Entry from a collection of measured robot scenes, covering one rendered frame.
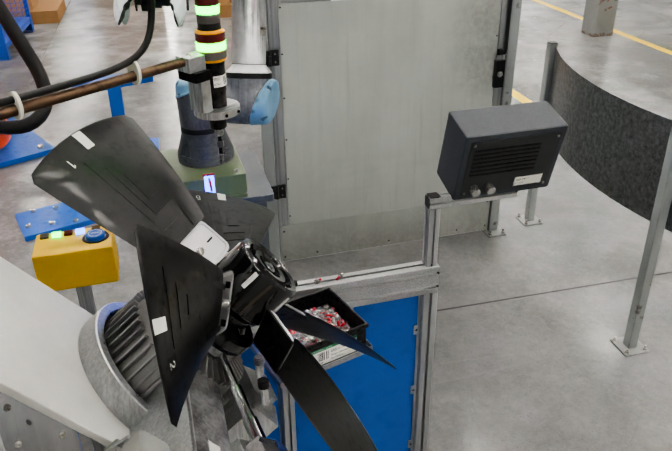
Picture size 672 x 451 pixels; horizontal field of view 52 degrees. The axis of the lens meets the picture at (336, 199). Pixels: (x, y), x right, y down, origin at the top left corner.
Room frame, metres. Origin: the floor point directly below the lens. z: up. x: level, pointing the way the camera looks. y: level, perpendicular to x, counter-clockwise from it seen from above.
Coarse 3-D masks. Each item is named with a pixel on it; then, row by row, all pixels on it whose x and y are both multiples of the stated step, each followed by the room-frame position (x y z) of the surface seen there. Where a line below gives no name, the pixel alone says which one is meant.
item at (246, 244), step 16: (240, 256) 0.89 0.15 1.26; (256, 256) 0.90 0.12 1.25; (272, 256) 0.96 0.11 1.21; (240, 272) 0.87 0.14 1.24; (256, 272) 0.86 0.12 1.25; (272, 272) 0.90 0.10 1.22; (288, 272) 0.95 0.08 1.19; (240, 288) 0.85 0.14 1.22; (256, 288) 0.85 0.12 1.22; (272, 288) 0.85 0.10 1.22; (288, 288) 0.88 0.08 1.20; (240, 304) 0.84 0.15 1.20; (256, 304) 0.85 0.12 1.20; (272, 304) 0.86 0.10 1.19; (240, 320) 0.85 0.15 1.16; (256, 320) 0.85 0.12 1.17; (224, 336) 0.82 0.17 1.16; (240, 336) 0.85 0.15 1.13; (240, 352) 0.84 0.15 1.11
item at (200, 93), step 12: (192, 60) 0.94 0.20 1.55; (204, 60) 0.96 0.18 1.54; (180, 72) 0.96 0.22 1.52; (192, 72) 0.94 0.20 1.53; (204, 72) 0.95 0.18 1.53; (192, 84) 0.96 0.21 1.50; (204, 84) 0.96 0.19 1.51; (192, 96) 0.97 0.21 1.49; (204, 96) 0.96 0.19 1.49; (192, 108) 0.97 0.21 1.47; (204, 108) 0.95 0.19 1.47; (228, 108) 0.98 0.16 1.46; (216, 120) 0.96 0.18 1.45
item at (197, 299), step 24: (144, 240) 0.66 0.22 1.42; (168, 240) 0.71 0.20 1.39; (144, 264) 0.64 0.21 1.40; (168, 264) 0.68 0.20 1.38; (192, 264) 0.73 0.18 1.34; (144, 288) 0.62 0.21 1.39; (168, 288) 0.66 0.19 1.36; (192, 288) 0.71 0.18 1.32; (216, 288) 0.78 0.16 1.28; (168, 312) 0.64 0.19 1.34; (192, 312) 0.68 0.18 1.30; (216, 312) 0.77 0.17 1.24; (168, 336) 0.62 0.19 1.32; (192, 336) 0.68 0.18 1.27; (192, 360) 0.66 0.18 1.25; (168, 384) 0.58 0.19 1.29; (168, 408) 0.56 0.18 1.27
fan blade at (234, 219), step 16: (192, 192) 1.21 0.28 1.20; (208, 192) 1.23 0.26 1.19; (208, 208) 1.16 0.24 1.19; (224, 208) 1.17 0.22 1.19; (240, 208) 1.19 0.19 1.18; (256, 208) 1.22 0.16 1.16; (208, 224) 1.10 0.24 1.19; (224, 224) 1.10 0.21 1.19; (240, 224) 1.11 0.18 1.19; (256, 224) 1.13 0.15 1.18; (240, 240) 1.05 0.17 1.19; (256, 240) 1.06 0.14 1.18
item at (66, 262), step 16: (48, 240) 1.26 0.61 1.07; (64, 240) 1.26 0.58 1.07; (80, 240) 1.26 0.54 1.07; (112, 240) 1.26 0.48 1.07; (32, 256) 1.20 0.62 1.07; (48, 256) 1.20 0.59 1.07; (64, 256) 1.21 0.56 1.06; (80, 256) 1.22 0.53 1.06; (96, 256) 1.22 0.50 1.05; (112, 256) 1.23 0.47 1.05; (48, 272) 1.20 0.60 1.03; (64, 272) 1.21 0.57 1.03; (80, 272) 1.21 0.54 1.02; (96, 272) 1.22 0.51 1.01; (112, 272) 1.23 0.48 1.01; (64, 288) 1.20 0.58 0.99
